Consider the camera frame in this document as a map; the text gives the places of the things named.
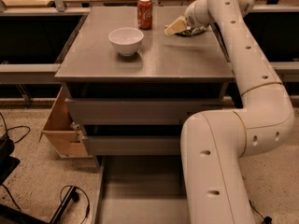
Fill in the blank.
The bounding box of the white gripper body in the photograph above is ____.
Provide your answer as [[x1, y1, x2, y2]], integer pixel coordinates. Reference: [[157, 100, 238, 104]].
[[185, 3, 206, 28]]

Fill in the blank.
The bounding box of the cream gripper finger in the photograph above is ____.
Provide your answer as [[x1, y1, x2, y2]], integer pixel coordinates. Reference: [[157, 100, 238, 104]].
[[164, 16, 188, 36]]

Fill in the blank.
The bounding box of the green jalapeno chip bag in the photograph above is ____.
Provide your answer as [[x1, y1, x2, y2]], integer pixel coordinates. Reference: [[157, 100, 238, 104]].
[[176, 26, 206, 37]]

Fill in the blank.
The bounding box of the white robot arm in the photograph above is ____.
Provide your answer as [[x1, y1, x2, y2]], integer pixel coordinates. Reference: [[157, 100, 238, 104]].
[[180, 0, 294, 224]]

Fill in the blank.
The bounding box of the grey drawer cabinet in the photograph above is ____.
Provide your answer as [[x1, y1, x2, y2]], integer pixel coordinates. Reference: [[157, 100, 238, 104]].
[[55, 7, 234, 156]]

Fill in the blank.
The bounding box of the grey top drawer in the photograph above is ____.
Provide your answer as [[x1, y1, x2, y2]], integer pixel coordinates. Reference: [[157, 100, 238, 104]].
[[65, 98, 223, 125]]

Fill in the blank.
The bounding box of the grey middle drawer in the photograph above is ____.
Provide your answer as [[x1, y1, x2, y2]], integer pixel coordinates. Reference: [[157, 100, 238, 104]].
[[82, 136, 180, 156]]

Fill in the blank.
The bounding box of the grey open bottom drawer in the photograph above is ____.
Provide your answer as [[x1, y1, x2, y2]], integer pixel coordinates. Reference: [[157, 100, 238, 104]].
[[91, 156, 190, 224]]

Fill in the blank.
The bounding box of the red soda can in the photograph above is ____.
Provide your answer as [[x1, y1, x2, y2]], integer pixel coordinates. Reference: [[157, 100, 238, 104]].
[[137, 0, 153, 30]]

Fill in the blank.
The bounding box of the white ceramic bowl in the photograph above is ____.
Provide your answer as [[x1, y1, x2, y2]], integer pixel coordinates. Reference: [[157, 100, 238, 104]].
[[108, 27, 144, 56]]

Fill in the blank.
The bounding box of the brown cardboard box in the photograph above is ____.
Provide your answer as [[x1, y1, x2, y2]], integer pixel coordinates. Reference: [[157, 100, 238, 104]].
[[41, 89, 89, 158]]

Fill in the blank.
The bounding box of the black floor stand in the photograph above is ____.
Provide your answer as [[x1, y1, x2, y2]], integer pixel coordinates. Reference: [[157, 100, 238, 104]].
[[49, 186, 78, 224]]

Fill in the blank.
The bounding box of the black equipment base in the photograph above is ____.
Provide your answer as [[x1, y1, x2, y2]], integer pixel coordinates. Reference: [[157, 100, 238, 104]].
[[0, 134, 21, 185]]

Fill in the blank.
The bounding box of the black looped cable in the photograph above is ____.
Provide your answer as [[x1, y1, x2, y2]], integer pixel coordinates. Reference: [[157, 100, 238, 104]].
[[59, 184, 92, 224]]

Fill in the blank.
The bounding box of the black cable left floor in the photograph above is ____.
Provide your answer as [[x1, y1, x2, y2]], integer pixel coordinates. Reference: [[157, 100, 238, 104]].
[[0, 111, 32, 145]]

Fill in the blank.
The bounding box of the black adapter cable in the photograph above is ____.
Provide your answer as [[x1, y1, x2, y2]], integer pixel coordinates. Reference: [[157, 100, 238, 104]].
[[248, 199, 274, 224]]

